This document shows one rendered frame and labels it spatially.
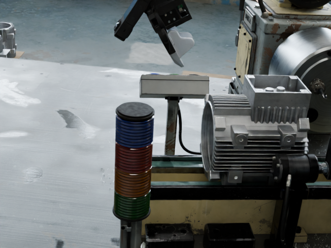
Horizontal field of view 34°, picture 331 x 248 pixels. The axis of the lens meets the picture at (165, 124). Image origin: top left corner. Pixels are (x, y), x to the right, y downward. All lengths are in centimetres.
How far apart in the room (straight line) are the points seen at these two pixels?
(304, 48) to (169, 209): 56
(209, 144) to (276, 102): 22
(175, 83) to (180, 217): 34
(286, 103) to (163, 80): 34
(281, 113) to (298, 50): 35
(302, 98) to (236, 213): 30
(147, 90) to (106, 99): 57
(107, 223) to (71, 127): 50
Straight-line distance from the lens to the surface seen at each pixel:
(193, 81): 136
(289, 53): 151
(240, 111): 116
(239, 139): 112
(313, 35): 154
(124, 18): 116
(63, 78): 208
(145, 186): 88
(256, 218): 127
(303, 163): 112
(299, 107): 118
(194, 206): 122
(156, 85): 135
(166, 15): 114
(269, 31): 162
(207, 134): 129
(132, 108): 84
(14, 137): 167
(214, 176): 118
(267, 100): 115
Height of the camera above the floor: 157
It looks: 26 degrees down
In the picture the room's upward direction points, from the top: 4 degrees clockwise
